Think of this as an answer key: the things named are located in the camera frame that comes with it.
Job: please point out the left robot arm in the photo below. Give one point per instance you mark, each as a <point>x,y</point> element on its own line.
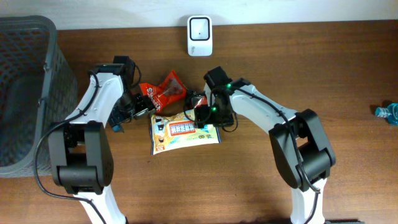
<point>80,155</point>

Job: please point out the yellow snack bag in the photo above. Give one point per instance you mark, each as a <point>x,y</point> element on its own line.
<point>175,132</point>

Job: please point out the blue mouthwash bottle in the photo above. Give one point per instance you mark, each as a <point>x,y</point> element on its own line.
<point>389,113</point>

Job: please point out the grey plastic mesh basket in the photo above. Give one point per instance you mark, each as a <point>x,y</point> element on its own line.
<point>38,87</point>

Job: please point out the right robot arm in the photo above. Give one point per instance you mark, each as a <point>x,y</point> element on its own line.
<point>302,151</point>

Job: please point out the dark red snack packet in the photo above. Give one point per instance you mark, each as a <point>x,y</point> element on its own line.
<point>169,91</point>

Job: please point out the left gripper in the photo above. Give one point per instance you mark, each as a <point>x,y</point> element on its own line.
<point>142,104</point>

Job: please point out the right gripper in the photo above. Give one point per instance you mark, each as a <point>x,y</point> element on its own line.
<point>202,115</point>

